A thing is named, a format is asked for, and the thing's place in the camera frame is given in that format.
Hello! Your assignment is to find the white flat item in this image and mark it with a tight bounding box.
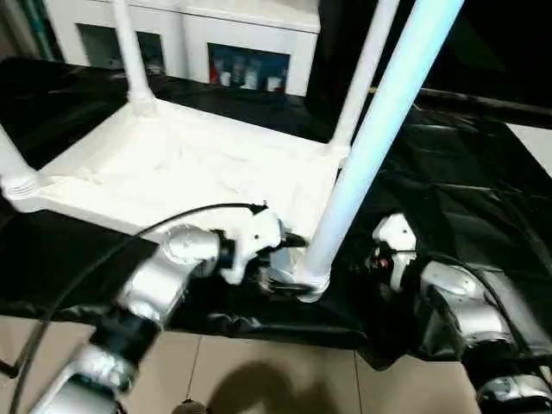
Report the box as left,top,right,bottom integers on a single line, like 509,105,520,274
506,122,552,178

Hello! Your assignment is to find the black shiny mat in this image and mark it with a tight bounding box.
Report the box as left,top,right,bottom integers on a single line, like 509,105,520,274
0,55,552,374

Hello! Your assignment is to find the left arm thick black cable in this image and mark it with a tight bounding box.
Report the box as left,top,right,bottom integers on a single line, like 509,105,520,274
8,201,268,414

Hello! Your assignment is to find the white plastic table top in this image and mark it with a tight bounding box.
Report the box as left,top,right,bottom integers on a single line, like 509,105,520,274
0,97,353,303

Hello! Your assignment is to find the white plastic table leg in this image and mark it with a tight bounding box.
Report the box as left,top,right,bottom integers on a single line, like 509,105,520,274
330,0,401,150
0,124,41,204
110,0,159,116
295,0,466,303

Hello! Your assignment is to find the long dark tube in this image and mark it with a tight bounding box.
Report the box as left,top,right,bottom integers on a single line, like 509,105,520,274
420,88,552,117

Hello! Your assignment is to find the white cabinet with glass doors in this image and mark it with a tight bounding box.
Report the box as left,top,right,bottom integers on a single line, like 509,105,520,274
42,0,323,97

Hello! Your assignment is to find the arm thick black cable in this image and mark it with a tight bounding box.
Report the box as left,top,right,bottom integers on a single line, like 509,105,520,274
435,256,531,346
8,201,268,414

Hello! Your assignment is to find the grey curtain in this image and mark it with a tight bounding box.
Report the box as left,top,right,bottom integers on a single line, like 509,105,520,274
0,0,44,61

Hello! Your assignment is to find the dark rounded robot foot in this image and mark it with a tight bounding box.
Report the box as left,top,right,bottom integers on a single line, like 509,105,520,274
172,398,208,414

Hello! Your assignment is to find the right arm thick black cable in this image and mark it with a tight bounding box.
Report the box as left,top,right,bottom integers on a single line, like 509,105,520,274
435,256,531,346

